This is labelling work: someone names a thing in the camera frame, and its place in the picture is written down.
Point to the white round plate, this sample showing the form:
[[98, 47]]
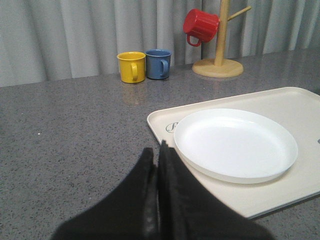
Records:
[[235, 146]]

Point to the yellow enamel mug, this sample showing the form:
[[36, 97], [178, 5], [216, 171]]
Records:
[[132, 67]]

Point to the cream rabbit print tray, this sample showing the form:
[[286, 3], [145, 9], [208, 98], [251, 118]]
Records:
[[298, 110]]

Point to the blue enamel mug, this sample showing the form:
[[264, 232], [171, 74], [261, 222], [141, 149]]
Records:
[[158, 63]]

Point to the wooden mug tree stand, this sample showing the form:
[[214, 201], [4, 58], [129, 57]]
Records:
[[220, 67]]

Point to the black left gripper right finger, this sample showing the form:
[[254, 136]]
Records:
[[188, 211]]

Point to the red enamel mug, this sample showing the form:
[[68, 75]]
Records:
[[200, 27]]

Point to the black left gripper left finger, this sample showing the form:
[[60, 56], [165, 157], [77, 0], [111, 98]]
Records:
[[129, 212]]

